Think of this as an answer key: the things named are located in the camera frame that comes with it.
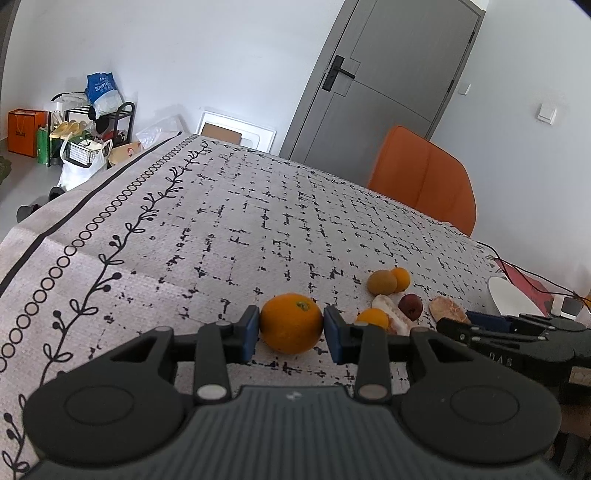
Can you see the clear plastic bag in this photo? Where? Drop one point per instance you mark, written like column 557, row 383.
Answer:
column 157, row 131

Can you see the green bag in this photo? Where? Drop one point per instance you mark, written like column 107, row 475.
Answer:
column 44, row 147

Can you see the orange chair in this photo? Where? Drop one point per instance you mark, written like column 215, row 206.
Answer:
column 420, row 180

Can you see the red booklet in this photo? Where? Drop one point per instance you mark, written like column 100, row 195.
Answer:
column 531, row 282

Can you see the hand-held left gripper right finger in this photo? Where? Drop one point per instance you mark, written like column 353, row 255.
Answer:
column 333, row 333

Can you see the brown cardboard sheet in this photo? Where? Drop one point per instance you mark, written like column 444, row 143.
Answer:
column 221, row 134

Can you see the brown paper bag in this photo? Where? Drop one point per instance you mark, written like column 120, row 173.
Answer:
column 125, row 154

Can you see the grey patterned tablecloth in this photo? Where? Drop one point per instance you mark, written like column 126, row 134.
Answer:
column 231, row 221

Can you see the yellow slippers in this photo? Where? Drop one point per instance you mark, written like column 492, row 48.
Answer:
column 67, row 129

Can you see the white plate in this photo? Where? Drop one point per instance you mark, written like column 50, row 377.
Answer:
column 512, row 295

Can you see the white plastic bag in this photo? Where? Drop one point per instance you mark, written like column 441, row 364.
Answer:
column 76, row 175

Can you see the orange paper bag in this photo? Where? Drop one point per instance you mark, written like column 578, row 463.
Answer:
column 25, row 134

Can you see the large orange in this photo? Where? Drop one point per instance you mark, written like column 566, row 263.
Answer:
column 291, row 323

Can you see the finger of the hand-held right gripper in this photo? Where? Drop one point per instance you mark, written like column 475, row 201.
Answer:
column 494, row 323
column 461, row 331

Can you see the blue and white bag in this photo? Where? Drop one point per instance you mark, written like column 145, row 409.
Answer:
column 102, row 92

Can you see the bread slice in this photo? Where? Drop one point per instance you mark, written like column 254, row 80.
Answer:
column 449, row 307

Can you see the brown kiwi fruit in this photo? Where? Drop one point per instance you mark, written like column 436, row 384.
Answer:
column 381, row 282

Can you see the small orange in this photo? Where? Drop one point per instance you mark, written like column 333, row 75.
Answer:
column 401, row 278
column 373, row 318

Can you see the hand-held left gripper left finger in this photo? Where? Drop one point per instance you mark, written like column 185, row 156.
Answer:
column 250, row 333

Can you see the dark red plum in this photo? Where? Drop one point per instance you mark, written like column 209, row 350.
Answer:
column 410, row 306

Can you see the small white device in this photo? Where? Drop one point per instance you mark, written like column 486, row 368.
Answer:
column 569, row 307

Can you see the white framed board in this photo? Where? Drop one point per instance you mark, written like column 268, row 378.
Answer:
column 258, row 134

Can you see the grey door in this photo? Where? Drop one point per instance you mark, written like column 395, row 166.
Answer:
column 392, row 50

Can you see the black shoe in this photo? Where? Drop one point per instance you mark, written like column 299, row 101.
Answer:
column 57, row 194
column 28, row 212

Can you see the white square wall switch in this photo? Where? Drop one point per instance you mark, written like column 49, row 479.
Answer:
column 547, row 113

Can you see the black shoe rack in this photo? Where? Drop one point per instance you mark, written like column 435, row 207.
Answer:
column 124, row 117

